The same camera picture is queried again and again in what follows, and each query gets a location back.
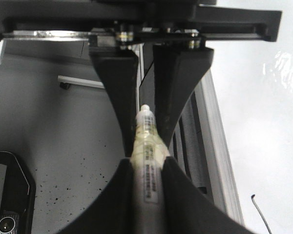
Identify white glossy whiteboard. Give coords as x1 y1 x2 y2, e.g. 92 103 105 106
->
208 0 293 234

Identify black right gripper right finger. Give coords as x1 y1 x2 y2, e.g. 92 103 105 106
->
162 156 251 234

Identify white black-tipped whiteboard marker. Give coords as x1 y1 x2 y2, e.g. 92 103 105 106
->
130 104 169 234

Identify black front camera device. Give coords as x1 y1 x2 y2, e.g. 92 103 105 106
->
0 151 36 234

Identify grey aluminium whiteboard ledge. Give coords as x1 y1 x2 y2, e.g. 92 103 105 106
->
169 71 244 225

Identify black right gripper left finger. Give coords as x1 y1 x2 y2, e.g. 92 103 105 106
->
59 158 134 234

